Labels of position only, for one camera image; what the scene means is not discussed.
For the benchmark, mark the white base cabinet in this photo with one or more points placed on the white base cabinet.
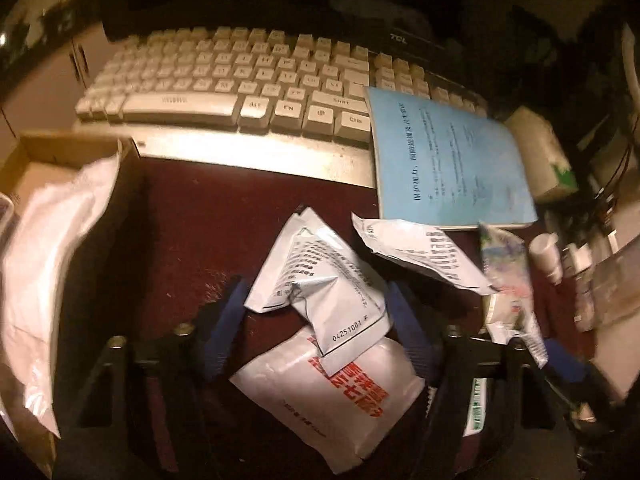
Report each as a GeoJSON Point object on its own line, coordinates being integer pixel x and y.
{"type": "Point", "coordinates": [50, 80]}

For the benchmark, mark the small white bottle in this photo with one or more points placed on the small white bottle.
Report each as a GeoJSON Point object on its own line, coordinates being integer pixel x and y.
{"type": "Point", "coordinates": [546, 255]}

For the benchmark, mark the white plastic packet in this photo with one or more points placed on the white plastic packet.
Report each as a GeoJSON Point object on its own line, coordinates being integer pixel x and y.
{"type": "Point", "coordinates": [45, 260]}

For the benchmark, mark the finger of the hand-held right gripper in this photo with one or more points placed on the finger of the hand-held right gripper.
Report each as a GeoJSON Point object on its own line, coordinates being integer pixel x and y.
{"type": "Point", "coordinates": [575, 370]}

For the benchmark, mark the brown cardboard box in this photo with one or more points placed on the brown cardboard box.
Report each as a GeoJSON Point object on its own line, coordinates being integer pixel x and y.
{"type": "Point", "coordinates": [65, 147]}

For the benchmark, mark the green and white carton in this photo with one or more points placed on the green and white carton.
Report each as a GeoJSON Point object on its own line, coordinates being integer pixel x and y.
{"type": "Point", "coordinates": [540, 155]}

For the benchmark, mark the colourful printed sachet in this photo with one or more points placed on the colourful printed sachet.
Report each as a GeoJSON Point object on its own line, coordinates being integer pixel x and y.
{"type": "Point", "coordinates": [505, 270]}

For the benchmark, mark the white red-printed sachet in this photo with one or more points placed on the white red-printed sachet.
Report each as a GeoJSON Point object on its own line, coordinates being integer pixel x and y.
{"type": "Point", "coordinates": [300, 400]}

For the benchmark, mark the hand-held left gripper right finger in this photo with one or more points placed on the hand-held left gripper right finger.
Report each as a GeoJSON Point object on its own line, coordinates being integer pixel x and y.
{"type": "Point", "coordinates": [409, 327]}

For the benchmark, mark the green and white packet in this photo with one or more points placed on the green and white packet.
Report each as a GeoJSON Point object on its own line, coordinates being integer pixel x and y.
{"type": "Point", "coordinates": [475, 405]}

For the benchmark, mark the white keyboard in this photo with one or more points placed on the white keyboard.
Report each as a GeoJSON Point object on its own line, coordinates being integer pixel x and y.
{"type": "Point", "coordinates": [200, 105]}

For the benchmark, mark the light blue booklet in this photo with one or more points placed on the light blue booklet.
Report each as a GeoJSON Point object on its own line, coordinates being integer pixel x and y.
{"type": "Point", "coordinates": [450, 160]}

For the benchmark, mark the dark red tablecloth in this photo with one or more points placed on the dark red tablecloth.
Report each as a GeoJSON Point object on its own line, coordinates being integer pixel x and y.
{"type": "Point", "coordinates": [200, 220]}

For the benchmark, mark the white black-printed sachet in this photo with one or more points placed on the white black-printed sachet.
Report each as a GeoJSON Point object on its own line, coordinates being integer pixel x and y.
{"type": "Point", "coordinates": [430, 255]}
{"type": "Point", "coordinates": [320, 290]}

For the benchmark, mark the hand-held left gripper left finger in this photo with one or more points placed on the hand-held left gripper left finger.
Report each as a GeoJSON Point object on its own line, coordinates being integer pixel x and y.
{"type": "Point", "coordinates": [220, 332]}

